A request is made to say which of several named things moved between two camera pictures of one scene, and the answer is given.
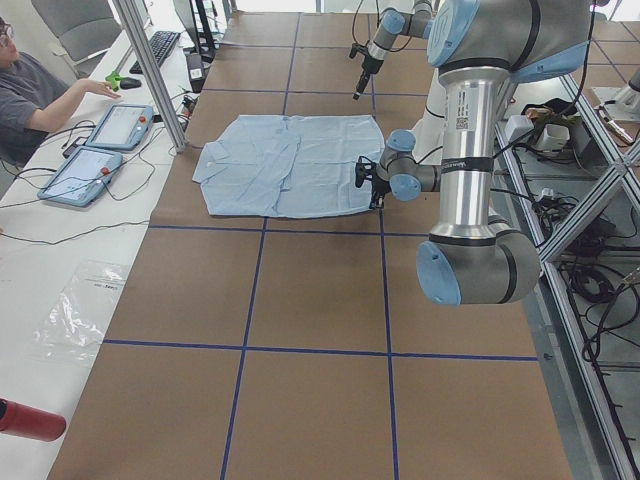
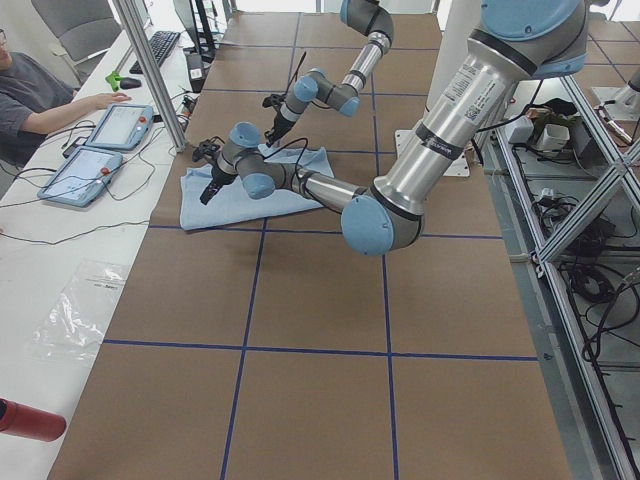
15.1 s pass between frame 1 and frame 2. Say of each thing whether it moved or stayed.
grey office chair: stayed
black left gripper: moved
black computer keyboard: stayed
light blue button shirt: moved
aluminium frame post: stayed
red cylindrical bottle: stayed
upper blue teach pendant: stayed
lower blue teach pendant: stayed
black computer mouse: stayed
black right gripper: moved
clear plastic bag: stayed
